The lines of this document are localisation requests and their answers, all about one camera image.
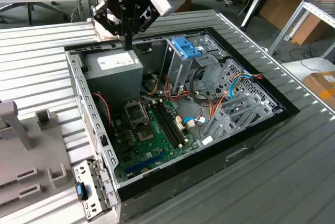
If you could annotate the aluminium frame shelf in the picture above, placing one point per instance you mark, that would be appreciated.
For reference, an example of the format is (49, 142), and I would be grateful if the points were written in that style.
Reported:
(318, 12)

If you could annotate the black tripod leg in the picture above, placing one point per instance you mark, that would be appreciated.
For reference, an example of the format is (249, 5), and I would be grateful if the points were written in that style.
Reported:
(257, 1)

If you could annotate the grey part rack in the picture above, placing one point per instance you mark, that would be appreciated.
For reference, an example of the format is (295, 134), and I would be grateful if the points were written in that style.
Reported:
(26, 161)

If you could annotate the metal disk bay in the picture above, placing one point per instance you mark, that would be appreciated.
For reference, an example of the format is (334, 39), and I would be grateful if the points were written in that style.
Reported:
(235, 119)

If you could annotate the metal slot bracket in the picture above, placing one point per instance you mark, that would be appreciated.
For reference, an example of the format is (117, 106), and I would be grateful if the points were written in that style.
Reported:
(83, 171)

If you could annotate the labelled cardboard box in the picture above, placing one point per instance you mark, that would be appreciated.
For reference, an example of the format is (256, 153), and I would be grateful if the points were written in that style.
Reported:
(319, 85)

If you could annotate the black RAM slot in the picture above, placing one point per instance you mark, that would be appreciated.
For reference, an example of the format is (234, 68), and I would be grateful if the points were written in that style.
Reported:
(167, 124)
(164, 124)
(171, 124)
(174, 124)

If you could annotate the brown base plate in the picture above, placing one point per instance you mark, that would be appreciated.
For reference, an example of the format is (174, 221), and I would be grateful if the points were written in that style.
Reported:
(100, 38)

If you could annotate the large brown cardboard box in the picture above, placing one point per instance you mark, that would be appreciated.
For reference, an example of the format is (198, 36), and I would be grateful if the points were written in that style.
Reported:
(311, 29)

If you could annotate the square chipset chip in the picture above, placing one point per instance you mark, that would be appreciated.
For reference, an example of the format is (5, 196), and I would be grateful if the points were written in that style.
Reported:
(145, 135)

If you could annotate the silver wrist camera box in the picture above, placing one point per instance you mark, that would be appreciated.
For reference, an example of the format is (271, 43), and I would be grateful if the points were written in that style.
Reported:
(167, 2)

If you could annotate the grey power supply unit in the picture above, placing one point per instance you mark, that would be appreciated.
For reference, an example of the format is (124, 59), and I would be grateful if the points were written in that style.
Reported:
(115, 82)

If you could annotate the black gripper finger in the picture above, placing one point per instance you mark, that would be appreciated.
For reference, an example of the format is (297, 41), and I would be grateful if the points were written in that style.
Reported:
(146, 18)
(110, 22)

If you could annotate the black open PC case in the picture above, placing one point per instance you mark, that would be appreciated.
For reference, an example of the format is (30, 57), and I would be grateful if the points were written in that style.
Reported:
(235, 156)

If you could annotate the blue plastic bay latch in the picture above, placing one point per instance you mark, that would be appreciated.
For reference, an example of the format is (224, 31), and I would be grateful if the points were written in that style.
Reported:
(184, 47)

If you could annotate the green motherboard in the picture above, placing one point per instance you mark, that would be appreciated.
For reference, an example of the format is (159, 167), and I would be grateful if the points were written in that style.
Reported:
(136, 153)

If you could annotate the CPU socket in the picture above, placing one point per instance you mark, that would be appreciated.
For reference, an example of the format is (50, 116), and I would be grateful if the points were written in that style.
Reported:
(134, 114)

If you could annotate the blue expansion slot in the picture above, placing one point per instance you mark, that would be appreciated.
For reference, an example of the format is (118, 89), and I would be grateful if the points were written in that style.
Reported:
(146, 162)

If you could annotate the metal optical drive cage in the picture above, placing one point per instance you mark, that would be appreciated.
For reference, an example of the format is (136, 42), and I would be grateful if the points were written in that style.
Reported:
(180, 69)

